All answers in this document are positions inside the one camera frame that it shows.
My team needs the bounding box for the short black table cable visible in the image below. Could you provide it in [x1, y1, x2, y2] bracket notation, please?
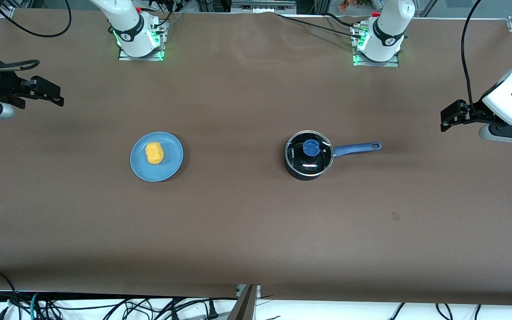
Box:
[322, 12, 361, 28]

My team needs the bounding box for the aluminium rail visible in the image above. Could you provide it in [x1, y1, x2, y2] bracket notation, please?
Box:
[232, 0, 296, 14]

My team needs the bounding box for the blue round plate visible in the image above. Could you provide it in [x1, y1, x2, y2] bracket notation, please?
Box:
[130, 132, 184, 182]

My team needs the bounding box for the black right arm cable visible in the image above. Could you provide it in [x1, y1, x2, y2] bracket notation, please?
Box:
[0, 0, 72, 72]

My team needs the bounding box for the aluminium frame post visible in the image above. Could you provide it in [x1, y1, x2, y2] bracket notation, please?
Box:
[227, 284, 261, 320]

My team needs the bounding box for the black pot blue handle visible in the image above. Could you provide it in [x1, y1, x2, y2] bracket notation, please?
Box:
[284, 130, 382, 181]

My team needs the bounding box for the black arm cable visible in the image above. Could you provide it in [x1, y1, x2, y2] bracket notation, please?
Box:
[460, 0, 484, 117]
[0, 0, 72, 72]

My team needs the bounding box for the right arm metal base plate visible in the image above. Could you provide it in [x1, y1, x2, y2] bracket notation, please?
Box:
[117, 18, 168, 62]

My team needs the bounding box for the glass lid blue knob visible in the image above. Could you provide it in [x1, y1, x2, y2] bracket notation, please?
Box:
[285, 131, 333, 178]

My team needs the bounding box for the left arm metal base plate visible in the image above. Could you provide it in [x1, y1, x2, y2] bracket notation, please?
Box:
[352, 22, 400, 68]

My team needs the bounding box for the brown table cover sheet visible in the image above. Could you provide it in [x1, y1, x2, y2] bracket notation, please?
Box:
[0, 8, 512, 306]

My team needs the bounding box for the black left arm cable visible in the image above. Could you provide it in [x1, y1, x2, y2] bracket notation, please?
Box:
[460, 0, 484, 117]

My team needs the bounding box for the yellow potato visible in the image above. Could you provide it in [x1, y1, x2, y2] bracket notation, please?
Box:
[145, 142, 164, 165]

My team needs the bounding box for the long black table cable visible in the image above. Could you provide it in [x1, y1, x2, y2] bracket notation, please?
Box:
[275, 12, 363, 38]

